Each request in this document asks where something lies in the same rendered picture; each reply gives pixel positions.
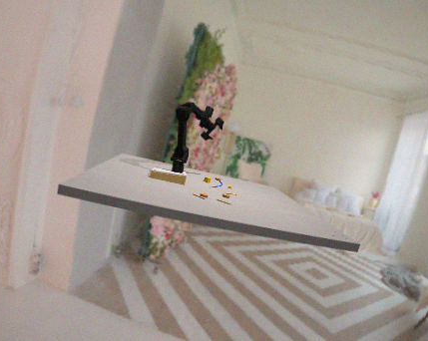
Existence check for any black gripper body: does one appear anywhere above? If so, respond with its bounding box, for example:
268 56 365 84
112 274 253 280
201 117 224 141

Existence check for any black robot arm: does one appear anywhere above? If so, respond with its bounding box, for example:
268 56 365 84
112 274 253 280
171 102 214 173

